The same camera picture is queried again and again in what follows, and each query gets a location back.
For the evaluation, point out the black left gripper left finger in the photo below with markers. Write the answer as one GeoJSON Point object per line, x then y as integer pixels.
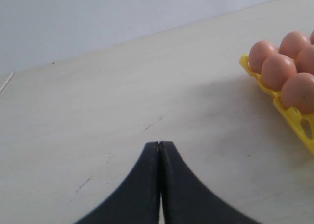
{"type": "Point", "coordinates": [137, 198]}

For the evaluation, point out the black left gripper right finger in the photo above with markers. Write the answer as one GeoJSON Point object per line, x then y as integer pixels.
{"type": "Point", "coordinates": [185, 199]}

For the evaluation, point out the brown egg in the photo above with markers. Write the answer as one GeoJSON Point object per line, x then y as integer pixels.
{"type": "Point", "coordinates": [298, 92]}
{"type": "Point", "coordinates": [305, 60]}
{"type": "Point", "coordinates": [276, 70]}
{"type": "Point", "coordinates": [293, 43]}
{"type": "Point", "coordinates": [259, 52]}

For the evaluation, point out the yellow plastic egg tray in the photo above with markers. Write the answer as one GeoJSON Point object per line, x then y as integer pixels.
{"type": "Point", "coordinates": [301, 124]}

